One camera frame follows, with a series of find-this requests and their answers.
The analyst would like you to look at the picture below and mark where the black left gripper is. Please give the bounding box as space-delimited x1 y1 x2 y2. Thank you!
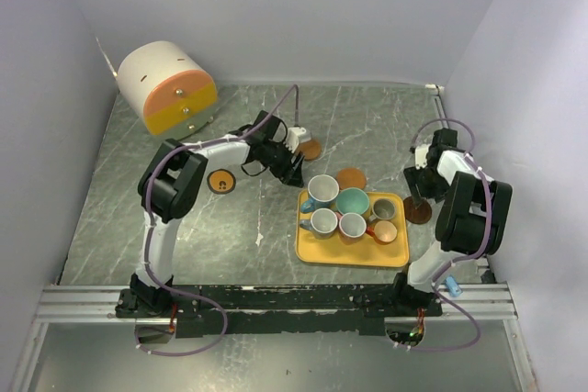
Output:
263 140 308 191

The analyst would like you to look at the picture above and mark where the yellow black-rimmed coaster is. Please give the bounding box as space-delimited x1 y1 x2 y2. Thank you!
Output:
207 169 236 195

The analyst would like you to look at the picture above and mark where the grey yellow-handled cup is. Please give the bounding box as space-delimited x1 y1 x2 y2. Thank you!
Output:
367 198 397 224

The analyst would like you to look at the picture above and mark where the white cylindrical drawer cabinet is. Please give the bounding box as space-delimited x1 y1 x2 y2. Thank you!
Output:
117 40 218 140

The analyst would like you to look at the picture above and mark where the teal cup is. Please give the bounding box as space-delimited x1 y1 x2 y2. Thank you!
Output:
335 187 371 218

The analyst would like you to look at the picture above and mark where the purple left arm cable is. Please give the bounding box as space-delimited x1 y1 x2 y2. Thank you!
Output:
134 84 301 356

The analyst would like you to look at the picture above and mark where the white pink cup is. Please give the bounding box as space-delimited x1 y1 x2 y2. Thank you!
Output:
339 213 367 245

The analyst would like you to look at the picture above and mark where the dark walnut wooden coaster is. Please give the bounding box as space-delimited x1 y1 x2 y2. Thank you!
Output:
403 196 433 225

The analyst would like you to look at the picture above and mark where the aluminium frame rail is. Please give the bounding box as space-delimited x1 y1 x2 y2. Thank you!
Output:
35 284 518 323

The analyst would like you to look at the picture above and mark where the white grey-handled cup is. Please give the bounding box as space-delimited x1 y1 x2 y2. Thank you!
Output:
299 208 338 240

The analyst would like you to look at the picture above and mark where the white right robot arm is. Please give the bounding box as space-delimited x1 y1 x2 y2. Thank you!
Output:
390 129 513 317

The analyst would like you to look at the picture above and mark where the large white blue-handled mug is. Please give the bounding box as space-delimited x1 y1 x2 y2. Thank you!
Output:
300 174 340 214

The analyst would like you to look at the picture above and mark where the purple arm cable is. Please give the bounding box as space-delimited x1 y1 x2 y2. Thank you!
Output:
134 84 301 356
392 118 490 353

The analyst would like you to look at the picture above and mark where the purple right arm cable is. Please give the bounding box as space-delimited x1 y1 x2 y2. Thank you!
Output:
392 118 490 353

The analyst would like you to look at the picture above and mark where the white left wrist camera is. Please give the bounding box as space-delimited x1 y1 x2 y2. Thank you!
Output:
284 126 311 152

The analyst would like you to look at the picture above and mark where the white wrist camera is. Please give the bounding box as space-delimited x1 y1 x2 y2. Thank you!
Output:
411 144 430 170
284 126 311 152

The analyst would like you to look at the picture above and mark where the orange copper cup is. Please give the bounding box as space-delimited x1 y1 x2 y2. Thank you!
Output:
366 220 398 244

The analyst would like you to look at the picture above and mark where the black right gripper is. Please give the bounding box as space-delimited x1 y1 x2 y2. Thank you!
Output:
404 163 449 207

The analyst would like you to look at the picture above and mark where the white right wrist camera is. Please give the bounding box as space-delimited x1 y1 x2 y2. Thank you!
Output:
411 144 430 170

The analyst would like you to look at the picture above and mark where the blue clip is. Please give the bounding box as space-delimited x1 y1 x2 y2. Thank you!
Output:
445 275 462 297

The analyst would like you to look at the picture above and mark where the light orange wooden coaster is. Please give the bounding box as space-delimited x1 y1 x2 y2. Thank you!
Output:
335 167 367 190

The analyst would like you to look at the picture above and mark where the tan wooden coaster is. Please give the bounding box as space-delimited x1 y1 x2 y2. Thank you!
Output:
298 140 322 162

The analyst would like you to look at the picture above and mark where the yellow plastic tray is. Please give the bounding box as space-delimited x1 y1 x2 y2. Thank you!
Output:
295 192 410 268

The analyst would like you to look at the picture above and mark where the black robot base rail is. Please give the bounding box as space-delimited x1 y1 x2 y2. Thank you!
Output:
115 284 442 338

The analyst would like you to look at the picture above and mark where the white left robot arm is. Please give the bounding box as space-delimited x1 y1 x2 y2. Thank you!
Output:
130 111 311 318

